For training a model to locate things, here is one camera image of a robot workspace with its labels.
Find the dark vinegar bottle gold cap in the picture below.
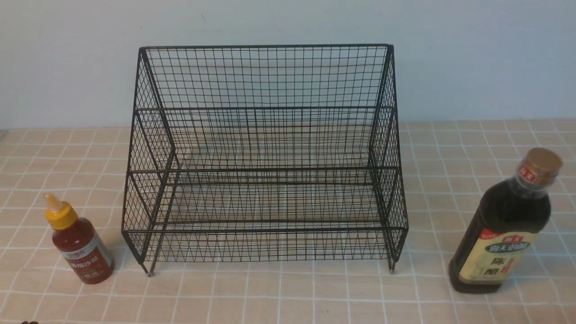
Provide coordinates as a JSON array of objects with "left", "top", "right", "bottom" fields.
[{"left": 448, "top": 147, "right": 563, "bottom": 294}]

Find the red sauce bottle yellow cap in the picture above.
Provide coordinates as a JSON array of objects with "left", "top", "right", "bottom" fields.
[{"left": 45, "top": 193, "right": 115, "bottom": 285}]

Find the checkered beige tablecloth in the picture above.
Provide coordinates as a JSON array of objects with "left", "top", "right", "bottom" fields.
[{"left": 0, "top": 119, "right": 576, "bottom": 324}]

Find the black wire mesh shelf rack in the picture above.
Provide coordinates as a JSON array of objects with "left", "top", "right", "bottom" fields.
[{"left": 121, "top": 44, "right": 409, "bottom": 275}]

